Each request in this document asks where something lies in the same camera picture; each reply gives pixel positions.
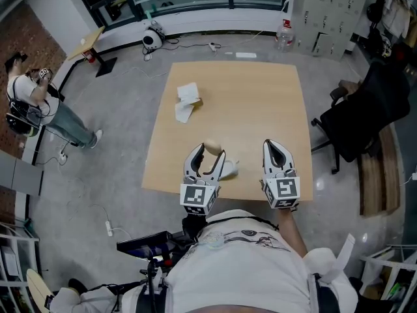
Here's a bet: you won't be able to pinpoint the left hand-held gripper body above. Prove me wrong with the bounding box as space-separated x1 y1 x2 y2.
180 173 220 216

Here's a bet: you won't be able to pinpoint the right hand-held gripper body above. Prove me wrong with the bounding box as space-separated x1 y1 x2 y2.
259 169 301 210

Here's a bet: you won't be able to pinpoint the beige bar of soap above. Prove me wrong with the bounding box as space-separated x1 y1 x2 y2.
204 138 223 155

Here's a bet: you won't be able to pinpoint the person's right forearm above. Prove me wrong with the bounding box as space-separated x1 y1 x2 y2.
276 207 309 259

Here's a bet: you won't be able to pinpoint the white soap wrapper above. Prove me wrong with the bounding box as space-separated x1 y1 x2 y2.
220 158 240 181

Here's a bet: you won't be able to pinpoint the white folded paper sheet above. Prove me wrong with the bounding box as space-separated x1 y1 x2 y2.
174 101 194 124

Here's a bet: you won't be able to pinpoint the white crumpled paper sheet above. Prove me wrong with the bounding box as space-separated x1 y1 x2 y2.
177 82 200 106

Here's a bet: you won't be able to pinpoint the person's white printed shirt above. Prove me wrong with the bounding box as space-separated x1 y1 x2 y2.
122 209 359 313

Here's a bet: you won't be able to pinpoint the black office chair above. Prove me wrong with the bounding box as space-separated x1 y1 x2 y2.
310 61 412 175

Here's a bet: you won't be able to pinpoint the brown wooden bench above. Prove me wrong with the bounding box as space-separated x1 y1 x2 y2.
338 80 402 217

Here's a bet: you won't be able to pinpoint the large clear water bottle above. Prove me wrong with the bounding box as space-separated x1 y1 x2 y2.
276 19 296 53

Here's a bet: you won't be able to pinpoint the white round appliance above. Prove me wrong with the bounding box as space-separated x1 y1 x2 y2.
141 20 166 50

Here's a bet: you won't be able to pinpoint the grey metal locker cabinet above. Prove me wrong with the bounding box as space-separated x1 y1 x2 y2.
291 0 371 62

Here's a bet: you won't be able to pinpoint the small wooden side table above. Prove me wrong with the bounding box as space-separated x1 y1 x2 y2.
66 25 119 78

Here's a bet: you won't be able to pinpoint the hanging clothes and bags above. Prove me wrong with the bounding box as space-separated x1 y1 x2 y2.
366 0 417 59

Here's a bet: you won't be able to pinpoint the white metal shelf rack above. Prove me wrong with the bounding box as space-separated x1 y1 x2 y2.
0 219 42 306

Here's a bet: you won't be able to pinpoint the black camera rig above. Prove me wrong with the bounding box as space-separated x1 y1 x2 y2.
116 214 209 313

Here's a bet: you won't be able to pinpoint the white wire shelf rack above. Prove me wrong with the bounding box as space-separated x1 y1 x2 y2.
359 244 417 306

